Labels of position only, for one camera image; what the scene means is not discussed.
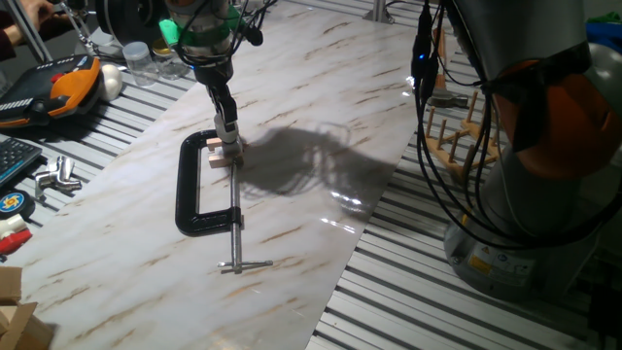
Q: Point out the black round tape measure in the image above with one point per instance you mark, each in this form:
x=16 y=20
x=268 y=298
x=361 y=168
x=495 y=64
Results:
x=13 y=203

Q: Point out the small wooden clamp block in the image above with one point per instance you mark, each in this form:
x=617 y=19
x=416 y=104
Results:
x=214 y=144
x=219 y=161

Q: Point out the grey cylindrical peg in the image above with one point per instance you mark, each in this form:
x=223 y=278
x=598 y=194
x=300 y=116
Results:
x=226 y=133

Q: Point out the orange black teach pendant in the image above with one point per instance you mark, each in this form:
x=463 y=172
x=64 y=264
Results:
x=68 y=87

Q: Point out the thin metal stand leg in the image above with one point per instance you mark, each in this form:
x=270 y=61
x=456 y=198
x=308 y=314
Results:
x=80 y=29

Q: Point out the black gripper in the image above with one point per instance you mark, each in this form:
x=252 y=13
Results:
x=214 y=74

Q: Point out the wooden peg rack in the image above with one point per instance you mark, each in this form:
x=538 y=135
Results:
x=459 y=170

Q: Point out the glass jar gold lid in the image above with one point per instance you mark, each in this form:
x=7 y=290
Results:
x=167 y=65

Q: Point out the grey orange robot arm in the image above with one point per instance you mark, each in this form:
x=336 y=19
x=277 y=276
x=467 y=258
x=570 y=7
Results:
x=534 y=146

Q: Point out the thick metal stand leg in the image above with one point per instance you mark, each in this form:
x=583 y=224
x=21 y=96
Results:
x=29 y=31

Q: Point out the black keyboard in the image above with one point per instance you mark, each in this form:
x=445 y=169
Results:
x=14 y=158

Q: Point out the black filament spool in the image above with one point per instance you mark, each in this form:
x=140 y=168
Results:
x=121 y=19

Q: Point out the blue bag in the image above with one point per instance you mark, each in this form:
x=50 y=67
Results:
x=607 y=34

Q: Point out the aluminium frame post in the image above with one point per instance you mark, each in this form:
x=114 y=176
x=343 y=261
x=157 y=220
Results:
x=378 y=10

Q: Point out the clear plastic jar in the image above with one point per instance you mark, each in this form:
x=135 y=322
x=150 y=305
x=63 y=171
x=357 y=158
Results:
x=140 y=63

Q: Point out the person forearm dark sleeve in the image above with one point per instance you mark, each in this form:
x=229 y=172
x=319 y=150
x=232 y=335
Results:
x=10 y=41

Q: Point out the black C-clamp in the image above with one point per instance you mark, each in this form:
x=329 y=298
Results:
x=187 y=185

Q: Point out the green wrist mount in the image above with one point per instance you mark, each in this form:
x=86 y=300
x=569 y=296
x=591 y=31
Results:
x=170 y=31

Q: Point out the white egg shaped object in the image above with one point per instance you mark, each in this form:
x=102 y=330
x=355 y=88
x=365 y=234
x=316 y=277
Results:
x=112 y=81

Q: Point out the open cardboard box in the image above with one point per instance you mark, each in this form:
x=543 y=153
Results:
x=19 y=321

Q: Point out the silver pipe fitting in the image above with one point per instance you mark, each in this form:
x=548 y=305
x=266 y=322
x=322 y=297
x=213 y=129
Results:
x=56 y=177

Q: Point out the person hand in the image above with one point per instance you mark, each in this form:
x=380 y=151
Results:
x=35 y=9

